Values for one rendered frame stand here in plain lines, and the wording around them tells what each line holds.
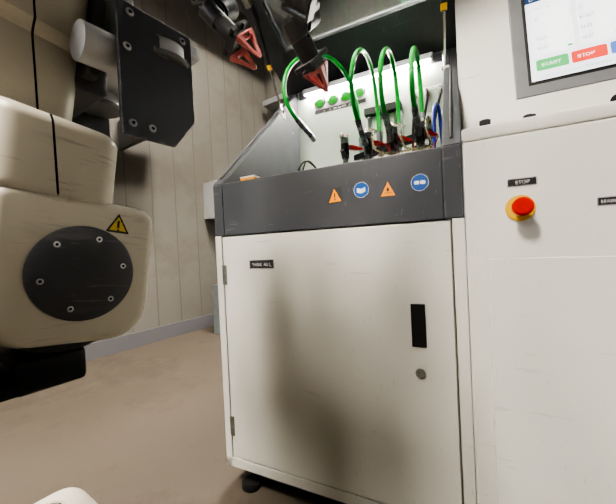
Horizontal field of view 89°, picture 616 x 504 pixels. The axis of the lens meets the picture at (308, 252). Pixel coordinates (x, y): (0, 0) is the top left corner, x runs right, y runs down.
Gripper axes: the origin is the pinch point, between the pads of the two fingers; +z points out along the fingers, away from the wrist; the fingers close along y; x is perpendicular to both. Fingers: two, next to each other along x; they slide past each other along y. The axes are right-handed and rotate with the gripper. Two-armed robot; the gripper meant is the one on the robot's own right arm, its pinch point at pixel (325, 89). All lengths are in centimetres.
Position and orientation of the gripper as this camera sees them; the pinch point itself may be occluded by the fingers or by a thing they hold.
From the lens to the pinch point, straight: 106.2
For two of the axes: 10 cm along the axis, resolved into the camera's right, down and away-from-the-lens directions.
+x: -7.4, 0.3, 6.7
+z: 5.1, 6.7, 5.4
